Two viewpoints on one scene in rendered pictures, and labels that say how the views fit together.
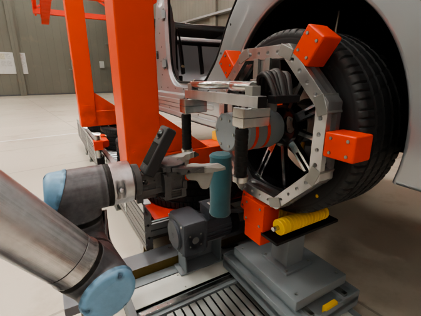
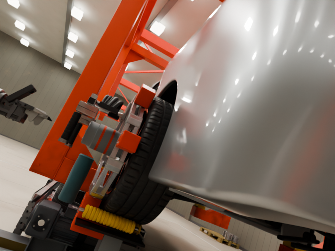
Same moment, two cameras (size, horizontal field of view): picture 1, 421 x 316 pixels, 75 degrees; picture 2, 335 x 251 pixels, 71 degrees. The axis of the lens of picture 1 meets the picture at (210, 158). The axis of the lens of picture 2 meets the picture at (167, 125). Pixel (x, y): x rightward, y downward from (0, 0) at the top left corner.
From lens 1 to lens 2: 0.83 m
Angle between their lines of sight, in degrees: 35
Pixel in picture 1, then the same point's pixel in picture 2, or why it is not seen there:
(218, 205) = (65, 189)
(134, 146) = (50, 142)
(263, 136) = (104, 141)
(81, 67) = (83, 127)
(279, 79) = (111, 99)
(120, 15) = (84, 75)
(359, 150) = (125, 139)
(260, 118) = (88, 110)
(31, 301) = not seen: outside the picture
